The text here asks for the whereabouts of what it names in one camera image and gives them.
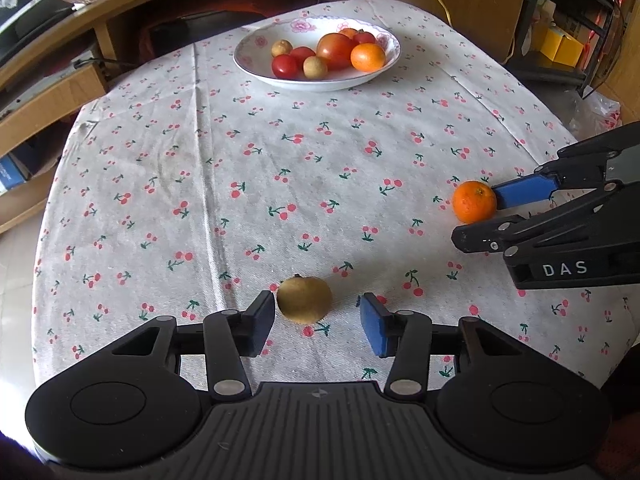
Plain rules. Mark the black metal shelf rack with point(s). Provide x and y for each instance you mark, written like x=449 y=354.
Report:
x=595 y=24

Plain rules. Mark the white floral ceramic plate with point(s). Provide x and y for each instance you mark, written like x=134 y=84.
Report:
x=252 y=54

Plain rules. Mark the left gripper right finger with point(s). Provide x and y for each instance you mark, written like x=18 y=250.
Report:
x=404 y=336

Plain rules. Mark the orange tangerine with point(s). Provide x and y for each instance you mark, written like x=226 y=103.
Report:
x=349 y=32
x=474 y=201
x=367 y=58

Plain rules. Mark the orange tangerine front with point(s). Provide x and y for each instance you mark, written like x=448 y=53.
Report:
x=367 y=58

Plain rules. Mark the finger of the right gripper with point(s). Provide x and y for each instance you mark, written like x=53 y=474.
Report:
x=601 y=221
x=611 y=157

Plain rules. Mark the small red cherry tomato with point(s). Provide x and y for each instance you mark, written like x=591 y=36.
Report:
x=300 y=54

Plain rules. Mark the red cherry tomato with stem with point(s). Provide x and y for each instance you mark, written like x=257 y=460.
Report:
x=285 y=66

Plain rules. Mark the tan longan lone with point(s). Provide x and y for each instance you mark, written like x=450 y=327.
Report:
x=314 y=68

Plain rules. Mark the large red-orange tomato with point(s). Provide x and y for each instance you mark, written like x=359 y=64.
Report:
x=335 y=49

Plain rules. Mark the yellow box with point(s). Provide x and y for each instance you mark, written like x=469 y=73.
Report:
x=561 y=47

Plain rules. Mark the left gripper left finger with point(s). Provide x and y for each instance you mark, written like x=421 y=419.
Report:
x=231 y=335

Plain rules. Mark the wooden TV stand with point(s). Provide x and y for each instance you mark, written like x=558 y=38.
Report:
x=189 y=144

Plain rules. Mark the cherry print tablecloth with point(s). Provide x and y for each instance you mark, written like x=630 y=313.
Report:
x=86 y=296

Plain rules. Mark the blue white box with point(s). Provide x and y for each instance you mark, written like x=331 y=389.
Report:
x=11 y=174

